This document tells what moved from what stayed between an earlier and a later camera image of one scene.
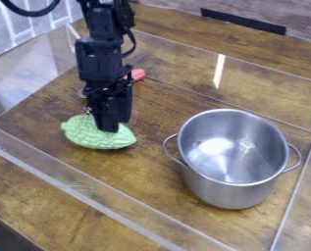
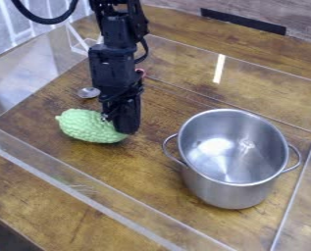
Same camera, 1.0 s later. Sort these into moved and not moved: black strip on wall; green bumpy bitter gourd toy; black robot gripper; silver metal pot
Moved: black robot gripper; green bumpy bitter gourd toy
Not moved: black strip on wall; silver metal pot
